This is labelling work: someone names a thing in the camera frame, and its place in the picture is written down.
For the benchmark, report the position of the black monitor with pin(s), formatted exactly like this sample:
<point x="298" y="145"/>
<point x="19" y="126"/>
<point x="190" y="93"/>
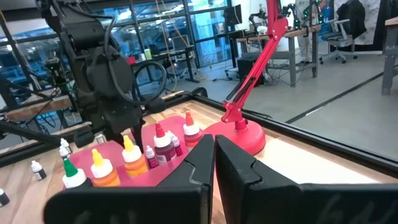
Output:
<point x="233" y="15"/>

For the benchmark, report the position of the wooden bench black frame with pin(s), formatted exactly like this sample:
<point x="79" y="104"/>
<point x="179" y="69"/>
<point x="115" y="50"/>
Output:
<point x="37" y="107"/>

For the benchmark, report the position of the large bottle orange-red cap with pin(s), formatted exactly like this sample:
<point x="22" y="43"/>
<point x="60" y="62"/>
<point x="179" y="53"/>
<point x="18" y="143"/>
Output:
<point x="191" y="133"/>

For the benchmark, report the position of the red box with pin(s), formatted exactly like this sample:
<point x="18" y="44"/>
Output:
<point x="131" y="59"/>

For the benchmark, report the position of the small white-capped dropper bottle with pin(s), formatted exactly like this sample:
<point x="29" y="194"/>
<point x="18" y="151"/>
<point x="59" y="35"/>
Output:
<point x="176" y="146"/>
<point x="65" y="144"/>
<point x="63" y="152"/>
<point x="170" y="134"/>
<point x="151" y="157"/>
<point x="100" y="138"/>
<point x="38" y="170"/>
<point x="3" y="197"/>

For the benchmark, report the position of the large bottle green cap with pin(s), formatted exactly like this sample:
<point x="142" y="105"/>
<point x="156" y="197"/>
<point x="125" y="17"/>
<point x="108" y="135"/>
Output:
<point x="73" y="177"/>

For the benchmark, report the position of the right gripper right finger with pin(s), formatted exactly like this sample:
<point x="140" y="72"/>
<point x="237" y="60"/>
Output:
<point x="280" y="205"/>

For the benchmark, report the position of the pink translucent plastic bin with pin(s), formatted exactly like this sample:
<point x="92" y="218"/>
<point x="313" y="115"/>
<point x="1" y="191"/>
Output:
<point x="81" y="155"/>

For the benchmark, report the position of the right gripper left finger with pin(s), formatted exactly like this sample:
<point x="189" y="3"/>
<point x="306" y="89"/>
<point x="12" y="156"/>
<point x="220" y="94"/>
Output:
<point x="140" y="205"/>

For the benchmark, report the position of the large bottle yellow cap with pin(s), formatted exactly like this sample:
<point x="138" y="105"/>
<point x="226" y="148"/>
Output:
<point x="102" y="172"/>
<point x="133" y="161"/>

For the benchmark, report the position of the gray office chair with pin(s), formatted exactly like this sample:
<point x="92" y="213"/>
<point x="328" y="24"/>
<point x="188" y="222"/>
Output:
<point x="337" y="37"/>

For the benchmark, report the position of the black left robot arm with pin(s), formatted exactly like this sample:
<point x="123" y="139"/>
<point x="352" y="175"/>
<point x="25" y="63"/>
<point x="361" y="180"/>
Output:
<point x="81" y="31"/>

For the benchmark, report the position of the black computer tower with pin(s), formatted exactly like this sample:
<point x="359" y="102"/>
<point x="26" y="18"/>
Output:
<point x="245" y="70"/>

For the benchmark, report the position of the wooden workbench gray legs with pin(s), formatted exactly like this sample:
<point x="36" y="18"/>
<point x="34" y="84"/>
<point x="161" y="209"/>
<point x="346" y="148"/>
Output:
<point x="292" y="34"/>

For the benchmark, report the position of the black office desk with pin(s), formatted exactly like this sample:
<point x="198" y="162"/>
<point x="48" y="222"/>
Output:
<point x="174" y="53"/>

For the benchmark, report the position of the person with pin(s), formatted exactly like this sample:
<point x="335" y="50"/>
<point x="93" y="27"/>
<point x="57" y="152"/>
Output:
<point x="306" y="43"/>

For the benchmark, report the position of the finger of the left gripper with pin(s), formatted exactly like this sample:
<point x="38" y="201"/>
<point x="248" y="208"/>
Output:
<point x="83" y="137"/>
<point x="155" y="105"/>

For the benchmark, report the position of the black metal table frame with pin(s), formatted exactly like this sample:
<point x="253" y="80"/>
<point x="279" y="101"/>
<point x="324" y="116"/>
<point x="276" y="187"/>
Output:
<point x="311" y="140"/>

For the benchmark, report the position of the large bottle dark red cap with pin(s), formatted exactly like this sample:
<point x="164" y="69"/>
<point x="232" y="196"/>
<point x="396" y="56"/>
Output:
<point x="163" y="149"/>

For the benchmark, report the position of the red desk lamp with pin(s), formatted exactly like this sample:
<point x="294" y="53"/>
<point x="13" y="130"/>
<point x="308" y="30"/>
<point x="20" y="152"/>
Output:
<point x="244" y="137"/>

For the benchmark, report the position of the black jacket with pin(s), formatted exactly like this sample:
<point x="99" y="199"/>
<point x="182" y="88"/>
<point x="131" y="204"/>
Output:
<point x="351" y="15"/>

